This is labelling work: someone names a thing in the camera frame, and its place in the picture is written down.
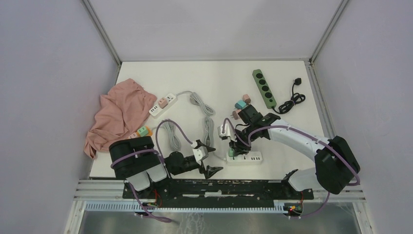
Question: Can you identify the grey coiled cord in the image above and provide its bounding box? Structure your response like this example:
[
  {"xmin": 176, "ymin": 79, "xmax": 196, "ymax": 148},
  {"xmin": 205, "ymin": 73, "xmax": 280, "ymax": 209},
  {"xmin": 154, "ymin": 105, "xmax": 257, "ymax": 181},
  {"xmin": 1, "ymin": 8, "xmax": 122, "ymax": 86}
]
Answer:
[
  {"xmin": 203, "ymin": 116, "xmax": 228, "ymax": 161},
  {"xmin": 154, "ymin": 118, "xmax": 183, "ymax": 152}
]

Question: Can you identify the orange power strip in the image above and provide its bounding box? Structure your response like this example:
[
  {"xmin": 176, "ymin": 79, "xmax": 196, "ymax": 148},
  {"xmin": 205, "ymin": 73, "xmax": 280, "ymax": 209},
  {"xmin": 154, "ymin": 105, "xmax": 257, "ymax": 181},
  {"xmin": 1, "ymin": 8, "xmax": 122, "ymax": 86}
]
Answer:
[{"xmin": 128, "ymin": 126, "xmax": 153, "ymax": 139}]

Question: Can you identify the grey coiled cord upper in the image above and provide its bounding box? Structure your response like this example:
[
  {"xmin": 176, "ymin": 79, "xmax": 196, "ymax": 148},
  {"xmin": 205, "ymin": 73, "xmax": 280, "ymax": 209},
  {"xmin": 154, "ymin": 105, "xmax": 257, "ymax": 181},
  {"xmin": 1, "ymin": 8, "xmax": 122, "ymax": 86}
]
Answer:
[{"xmin": 203, "ymin": 116, "xmax": 228, "ymax": 161}]

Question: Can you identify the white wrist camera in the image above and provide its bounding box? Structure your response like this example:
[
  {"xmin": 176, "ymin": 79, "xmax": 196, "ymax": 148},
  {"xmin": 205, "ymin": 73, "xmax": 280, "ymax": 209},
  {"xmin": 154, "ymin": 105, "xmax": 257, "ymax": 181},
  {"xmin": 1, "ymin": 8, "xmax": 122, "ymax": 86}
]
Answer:
[
  {"xmin": 191, "ymin": 140, "xmax": 208, "ymax": 164},
  {"xmin": 218, "ymin": 123, "xmax": 236, "ymax": 141}
]

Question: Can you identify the pink charger plug end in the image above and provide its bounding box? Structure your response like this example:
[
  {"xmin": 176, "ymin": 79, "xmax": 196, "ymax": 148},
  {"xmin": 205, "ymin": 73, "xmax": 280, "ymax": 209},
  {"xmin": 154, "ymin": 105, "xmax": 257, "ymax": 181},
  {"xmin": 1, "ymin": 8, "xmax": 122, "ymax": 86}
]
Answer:
[{"xmin": 242, "ymin": 94, "xmax": 251, "ymax": 105}]

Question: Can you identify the purple cable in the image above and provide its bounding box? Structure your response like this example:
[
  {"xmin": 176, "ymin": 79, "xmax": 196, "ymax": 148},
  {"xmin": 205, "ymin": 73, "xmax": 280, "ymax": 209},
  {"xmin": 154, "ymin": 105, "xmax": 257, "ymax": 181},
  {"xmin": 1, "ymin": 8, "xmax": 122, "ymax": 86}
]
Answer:
[
  {"xmin": 111, "ymin": 118, "xmax": 197, "ymax": 224},
  {"xmin": 223, "ymin": 117, "xmax": 361, "ymax": 219}
]

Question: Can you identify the grey cord of left strip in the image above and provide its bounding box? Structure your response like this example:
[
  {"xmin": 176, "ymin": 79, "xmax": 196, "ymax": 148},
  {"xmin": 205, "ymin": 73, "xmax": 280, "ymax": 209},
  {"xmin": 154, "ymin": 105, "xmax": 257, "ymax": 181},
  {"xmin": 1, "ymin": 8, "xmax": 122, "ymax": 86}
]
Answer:
[{"xmin": 175, "ymin": 91, "xmax": 216, "ymax": 117}]

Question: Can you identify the grey coiled cord lower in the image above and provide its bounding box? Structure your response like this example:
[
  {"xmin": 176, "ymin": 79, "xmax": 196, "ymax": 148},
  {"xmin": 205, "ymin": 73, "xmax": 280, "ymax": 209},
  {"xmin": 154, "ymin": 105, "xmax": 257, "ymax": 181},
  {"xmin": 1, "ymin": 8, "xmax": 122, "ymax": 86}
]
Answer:
[{"xmin": 154, "ymin": 118, "xmax": 183, "ymax": 152}]

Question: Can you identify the pink charger plug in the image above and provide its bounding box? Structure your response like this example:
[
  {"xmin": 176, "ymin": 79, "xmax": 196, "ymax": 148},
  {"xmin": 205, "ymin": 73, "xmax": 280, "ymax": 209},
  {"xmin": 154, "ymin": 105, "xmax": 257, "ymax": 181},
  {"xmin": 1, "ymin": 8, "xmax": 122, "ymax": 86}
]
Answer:
[{"xmin": 231, "ymin": 109, "xmax": 241, "ymax": 120}]

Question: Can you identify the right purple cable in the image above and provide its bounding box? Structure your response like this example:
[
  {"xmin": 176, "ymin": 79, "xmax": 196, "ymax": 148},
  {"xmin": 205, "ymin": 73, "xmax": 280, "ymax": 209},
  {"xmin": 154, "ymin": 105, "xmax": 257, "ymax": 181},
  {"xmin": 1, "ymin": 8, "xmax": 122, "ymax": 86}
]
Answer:
[{"xmin": 223, "ymin": 117, "xmax": 361, "ymax": 219}]

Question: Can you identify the black mounting base plate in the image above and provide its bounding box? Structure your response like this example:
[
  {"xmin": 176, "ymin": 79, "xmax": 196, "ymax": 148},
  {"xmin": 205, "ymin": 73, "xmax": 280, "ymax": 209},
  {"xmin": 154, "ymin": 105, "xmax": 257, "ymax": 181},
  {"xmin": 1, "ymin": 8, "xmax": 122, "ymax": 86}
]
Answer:
[{"xmin": 137, "ymin": 178, "xmax": 314, "ymax": 208}]

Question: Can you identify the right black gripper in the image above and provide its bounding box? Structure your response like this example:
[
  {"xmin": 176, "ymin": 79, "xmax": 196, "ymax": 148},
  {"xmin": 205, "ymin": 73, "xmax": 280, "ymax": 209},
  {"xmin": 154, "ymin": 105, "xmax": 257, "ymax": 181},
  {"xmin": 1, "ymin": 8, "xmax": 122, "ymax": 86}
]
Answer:
[{"xmin": 229, "ymin": 124, "xmax": 258, "ymax": 156}]

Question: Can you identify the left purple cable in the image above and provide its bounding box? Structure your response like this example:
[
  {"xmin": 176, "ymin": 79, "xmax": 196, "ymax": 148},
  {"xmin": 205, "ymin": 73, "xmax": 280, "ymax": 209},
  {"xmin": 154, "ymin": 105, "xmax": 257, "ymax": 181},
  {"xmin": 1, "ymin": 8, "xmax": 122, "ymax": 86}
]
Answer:
[{"xmin": 111, "ymin": 118, "xmax": 197, "ymax": 224}]

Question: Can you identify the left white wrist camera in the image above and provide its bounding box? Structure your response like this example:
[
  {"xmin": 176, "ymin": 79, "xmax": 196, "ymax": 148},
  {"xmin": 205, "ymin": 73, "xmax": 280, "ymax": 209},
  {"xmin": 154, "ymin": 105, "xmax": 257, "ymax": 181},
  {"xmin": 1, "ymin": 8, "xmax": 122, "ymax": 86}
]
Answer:
[{"xmin": 191, "ymin": 140, "xmax": 208, "ymax": 164}]

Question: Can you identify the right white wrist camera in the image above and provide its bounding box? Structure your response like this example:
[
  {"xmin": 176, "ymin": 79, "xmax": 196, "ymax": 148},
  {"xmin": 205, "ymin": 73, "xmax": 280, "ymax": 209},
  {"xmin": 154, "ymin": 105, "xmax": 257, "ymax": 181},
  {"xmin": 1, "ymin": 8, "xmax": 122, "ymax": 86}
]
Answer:
[{"xmin": 218, "ymin": 123, "xmax": 236, "ymax": 141}]

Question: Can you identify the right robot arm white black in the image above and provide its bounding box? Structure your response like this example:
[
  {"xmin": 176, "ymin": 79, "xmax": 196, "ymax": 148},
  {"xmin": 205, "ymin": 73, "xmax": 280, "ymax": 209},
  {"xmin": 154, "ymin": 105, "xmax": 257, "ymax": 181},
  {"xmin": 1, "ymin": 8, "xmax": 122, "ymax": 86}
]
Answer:
[{"xmin": 218, "ymin": 105, "xmax": 360, "ymax": 199}]

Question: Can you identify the green power strip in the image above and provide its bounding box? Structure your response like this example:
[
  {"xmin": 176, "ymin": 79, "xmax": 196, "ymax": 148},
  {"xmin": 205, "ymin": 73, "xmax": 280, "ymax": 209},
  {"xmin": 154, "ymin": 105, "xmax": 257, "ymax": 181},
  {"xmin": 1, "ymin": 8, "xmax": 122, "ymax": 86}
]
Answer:
[{"xmin": 252, "ymin": 69, "xmax": 277, "ymax": 109}]

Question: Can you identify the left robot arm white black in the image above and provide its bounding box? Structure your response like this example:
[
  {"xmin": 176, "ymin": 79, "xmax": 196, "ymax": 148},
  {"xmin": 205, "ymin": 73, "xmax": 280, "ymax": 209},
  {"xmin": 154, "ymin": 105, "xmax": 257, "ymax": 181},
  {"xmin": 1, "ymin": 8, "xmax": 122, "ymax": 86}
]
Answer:
[{"xmin": 109, "ymin": 136, "xmax": 223, "ymax": 198}]

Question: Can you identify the black power cord with plug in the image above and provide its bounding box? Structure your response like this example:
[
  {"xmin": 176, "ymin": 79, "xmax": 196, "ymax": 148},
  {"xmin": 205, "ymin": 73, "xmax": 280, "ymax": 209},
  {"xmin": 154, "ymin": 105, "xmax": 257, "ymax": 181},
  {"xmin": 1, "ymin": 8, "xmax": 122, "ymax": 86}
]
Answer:
[{"xmin": 272, "ymin": 78, "xmax": 306, "ymax": 115}]

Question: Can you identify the teal usb charger plug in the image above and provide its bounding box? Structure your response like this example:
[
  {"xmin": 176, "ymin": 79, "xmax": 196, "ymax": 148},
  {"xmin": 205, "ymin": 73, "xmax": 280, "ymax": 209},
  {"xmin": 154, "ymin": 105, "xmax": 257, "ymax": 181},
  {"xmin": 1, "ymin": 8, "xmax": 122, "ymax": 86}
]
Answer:
[{"xmin": 234, "ymin": 100, "xmax": 247, "ymax": 110}]

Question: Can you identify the pink cloth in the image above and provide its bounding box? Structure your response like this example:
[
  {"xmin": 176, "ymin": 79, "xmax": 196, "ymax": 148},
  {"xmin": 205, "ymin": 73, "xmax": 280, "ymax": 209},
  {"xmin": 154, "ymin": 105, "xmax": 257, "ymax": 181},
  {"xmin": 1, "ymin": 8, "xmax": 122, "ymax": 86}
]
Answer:
[{"xmin": 84, "ymin": 78, "xmax": 157, "ymax": 159}]

